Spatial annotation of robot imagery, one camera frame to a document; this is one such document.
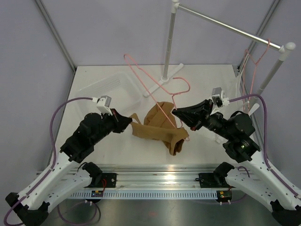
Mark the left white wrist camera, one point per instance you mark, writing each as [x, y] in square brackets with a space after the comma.
[103, 104]

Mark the pink wire hanger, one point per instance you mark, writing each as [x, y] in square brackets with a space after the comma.
[247, 56]
[152, 84]

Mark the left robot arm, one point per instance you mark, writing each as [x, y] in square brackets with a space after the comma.
[33, 204]

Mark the white clothes rack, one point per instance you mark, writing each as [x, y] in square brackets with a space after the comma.
[197, 41]

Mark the white garment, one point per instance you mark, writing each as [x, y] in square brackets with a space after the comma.
[237, 89]

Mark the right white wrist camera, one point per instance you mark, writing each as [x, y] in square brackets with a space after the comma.
[219, 98]

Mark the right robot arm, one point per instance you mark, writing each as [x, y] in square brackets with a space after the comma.
[274, 192]

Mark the aluminium mounting rail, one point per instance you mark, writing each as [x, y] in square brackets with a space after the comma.
[157, 177]

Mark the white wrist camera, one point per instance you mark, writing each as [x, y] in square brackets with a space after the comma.
[219, 98]
[103, 104]

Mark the white slotted cable duct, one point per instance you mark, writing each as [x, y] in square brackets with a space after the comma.
[146, 195]

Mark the white plastic basket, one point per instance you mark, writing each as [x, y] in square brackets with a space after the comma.
[121, 87]

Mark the brown tank top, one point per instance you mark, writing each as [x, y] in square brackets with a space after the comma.
[159, 124]

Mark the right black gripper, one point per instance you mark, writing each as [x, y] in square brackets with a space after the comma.
[195, 116]

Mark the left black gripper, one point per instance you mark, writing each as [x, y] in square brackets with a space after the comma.
[121, 122]

